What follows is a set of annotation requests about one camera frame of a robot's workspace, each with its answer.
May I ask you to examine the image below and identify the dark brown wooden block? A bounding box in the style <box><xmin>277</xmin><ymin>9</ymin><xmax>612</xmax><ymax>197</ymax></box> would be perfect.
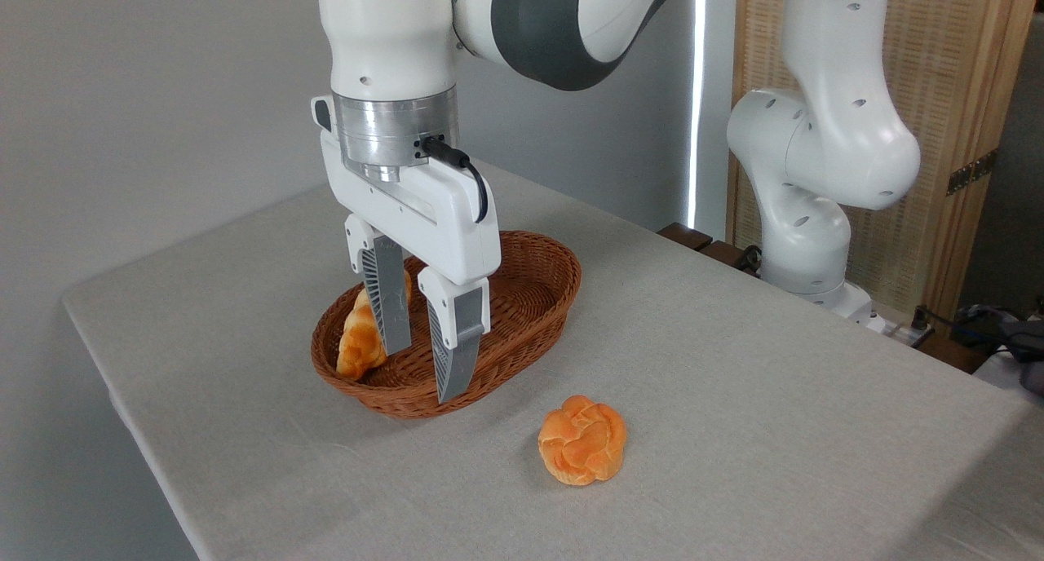
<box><xmin>700</xmin><ymin>240</ymin><xmax>761</xmax><ymax>275</ymax></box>
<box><xmin>657</xmin><ymin>222</ymin><xmax>715</xmax><ymax>253</ymax></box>

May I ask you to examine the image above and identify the round knotted bread roll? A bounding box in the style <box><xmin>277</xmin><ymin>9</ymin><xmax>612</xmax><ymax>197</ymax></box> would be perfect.
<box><xmin>537</xmin><ymin>395</ymin><xmax>628</xmax><ymax>487</ymax></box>

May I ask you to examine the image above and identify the wooden woven folding screen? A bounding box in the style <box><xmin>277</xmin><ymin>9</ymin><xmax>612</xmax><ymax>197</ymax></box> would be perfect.
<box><xmin>726</xmin><ymin>0</ymin><xmax>1044</xmax><ymax>325</ymax></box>

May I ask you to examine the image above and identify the brown oval wicker basket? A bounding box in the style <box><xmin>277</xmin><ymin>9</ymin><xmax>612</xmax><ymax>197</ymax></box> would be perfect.
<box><xmin>311</xmin><ymin>230</ymin><xmax>582</xmax><ymax>420</ymax></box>

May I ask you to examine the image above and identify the brass screen hinge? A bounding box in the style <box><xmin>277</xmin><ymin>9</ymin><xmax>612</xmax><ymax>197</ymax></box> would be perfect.
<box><xmin>946</xmin><ymin>148</ymin><xmax>998</xmax><ymax>197</ymax></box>

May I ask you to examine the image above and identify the long braided bread loaf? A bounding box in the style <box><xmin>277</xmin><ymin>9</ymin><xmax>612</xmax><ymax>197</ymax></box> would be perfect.
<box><xmin>336</xmin><ymin>271</ymin><xmax>413</xmax><ymax>381</ymax></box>

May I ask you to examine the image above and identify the dark grey bag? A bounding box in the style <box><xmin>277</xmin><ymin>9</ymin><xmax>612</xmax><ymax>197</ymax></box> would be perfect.
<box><xmin>1008</xmin><ymin>320</ymin><xmax>1044</xmax><ymax>396</ymax></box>

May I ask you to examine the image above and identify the black background cable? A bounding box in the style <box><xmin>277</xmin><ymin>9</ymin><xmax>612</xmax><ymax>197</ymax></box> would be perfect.
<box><xmin>912</xmin><ymin>303</ymin><xmax>1044</xmax><ymax>360</ymax></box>

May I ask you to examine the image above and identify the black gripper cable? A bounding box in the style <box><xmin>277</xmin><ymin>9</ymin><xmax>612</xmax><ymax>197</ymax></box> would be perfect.
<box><xmin>416</xmin><ymin>135</ymin><xmax>490</xmax><ymax>224</ymax></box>

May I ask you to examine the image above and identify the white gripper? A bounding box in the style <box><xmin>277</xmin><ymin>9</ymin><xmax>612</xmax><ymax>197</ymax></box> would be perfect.
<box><xmin>311</xmin><ymin>95</ymin><xmax>502</xmax><ymax>405</ymax></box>

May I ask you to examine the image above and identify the white power strip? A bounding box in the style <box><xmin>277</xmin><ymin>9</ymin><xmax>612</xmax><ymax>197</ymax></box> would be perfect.
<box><xmin>881</xmin><ymin>315</ymin><xmax>936</xmax><ymax>349</ymax></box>

